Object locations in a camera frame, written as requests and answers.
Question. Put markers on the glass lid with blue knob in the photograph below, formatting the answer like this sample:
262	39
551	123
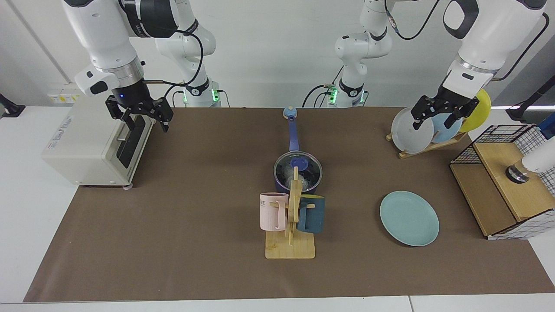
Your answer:
313	169

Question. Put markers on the white vermicelli bundle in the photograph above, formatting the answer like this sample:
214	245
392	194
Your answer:
308	184

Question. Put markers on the light blue plate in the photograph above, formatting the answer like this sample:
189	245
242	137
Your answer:
442	132

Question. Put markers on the grey plate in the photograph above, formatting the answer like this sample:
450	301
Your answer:
407	134

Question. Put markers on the wooden plate rack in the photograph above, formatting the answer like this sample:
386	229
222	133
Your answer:
429	147

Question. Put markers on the yellow plate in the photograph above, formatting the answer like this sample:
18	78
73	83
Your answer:
482	108

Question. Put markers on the light teal plate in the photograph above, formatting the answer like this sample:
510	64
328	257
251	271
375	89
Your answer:
409	219

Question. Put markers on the pale toaster oven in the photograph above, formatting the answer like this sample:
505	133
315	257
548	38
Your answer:
82	143

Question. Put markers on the brown table cloth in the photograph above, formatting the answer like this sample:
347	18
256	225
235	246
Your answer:
217	151

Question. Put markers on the black stand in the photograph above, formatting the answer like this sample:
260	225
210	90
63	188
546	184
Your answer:
11	108
518	112

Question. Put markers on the white cylindrical device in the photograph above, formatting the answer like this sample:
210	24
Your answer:
540	160

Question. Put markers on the blue plastic object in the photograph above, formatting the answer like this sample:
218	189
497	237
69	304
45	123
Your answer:
548	125

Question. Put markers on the small blue round thing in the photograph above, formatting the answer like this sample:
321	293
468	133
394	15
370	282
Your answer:
290	112

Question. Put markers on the pink cup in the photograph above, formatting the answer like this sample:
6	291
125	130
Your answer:
271	214

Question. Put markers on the dark teal cup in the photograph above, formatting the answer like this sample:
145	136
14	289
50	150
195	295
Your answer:
314	216

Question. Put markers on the wooden cup stand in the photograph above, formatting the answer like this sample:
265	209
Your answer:
290	249

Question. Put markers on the white wall socket strip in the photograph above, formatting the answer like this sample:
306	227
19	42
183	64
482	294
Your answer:
65	96

